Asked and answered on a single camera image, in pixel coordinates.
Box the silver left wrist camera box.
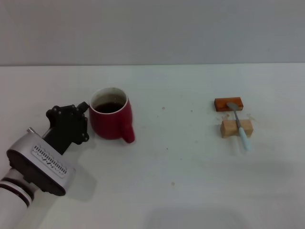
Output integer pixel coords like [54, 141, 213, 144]
[6, 127, 76, 197]

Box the blue-handled metal spoon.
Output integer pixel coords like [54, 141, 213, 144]
[225, 102, 252, 151]

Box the red ceramic cup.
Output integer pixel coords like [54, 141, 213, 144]
[88, 87, 136, 144]

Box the dark brown wooden block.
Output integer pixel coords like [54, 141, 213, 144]
[213, 97, 245, 113]

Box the light wooden block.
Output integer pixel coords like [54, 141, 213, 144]
[219, 119, 254, 139]

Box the dark brown coffee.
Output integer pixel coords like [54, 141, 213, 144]
[93, 102, 125, 114]

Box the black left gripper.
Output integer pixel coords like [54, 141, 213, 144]
[41, 101, 90, 156]

